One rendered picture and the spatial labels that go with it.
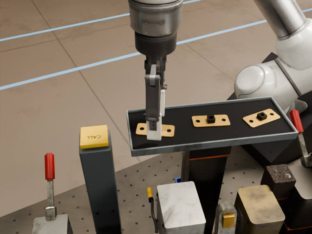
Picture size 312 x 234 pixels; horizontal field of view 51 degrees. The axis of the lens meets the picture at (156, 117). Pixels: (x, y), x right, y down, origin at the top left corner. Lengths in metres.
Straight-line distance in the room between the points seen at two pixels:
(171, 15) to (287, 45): 0.64
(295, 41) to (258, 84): 0.17
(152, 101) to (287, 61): 0.64
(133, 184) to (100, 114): 1.49
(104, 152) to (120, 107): 1.99
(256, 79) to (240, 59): 2.35
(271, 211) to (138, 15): 0.46
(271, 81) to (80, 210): 0.76
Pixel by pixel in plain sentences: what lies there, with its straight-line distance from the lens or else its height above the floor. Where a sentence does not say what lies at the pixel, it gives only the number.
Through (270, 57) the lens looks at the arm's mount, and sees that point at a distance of 1.48.
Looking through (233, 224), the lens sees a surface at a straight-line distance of 0.69.
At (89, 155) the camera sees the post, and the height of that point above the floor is 1.13.
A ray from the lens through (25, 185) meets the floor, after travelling 2.26.
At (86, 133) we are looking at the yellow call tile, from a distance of 0.73.
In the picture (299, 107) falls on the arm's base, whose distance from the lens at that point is 1.31.
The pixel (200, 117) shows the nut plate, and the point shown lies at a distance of 0.76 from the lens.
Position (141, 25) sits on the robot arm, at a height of 1.42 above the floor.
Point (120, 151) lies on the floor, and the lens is 2.32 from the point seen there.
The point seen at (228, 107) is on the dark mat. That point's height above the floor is 1.16.
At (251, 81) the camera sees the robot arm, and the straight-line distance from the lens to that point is 1.11.
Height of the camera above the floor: 1.64
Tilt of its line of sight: 40 degrees down
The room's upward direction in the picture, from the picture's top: straight up
